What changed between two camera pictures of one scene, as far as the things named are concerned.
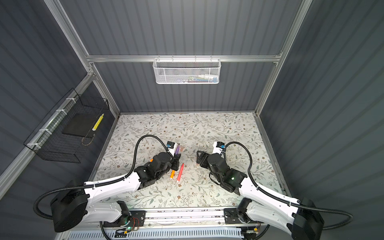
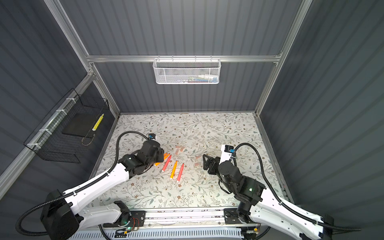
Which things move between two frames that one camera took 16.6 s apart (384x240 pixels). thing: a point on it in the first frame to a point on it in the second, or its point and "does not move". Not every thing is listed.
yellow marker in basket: [98, 122] does not move
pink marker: [180, 172] does not move
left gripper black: [175, 161] to [160, 155]
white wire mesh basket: [187, 71] does not move
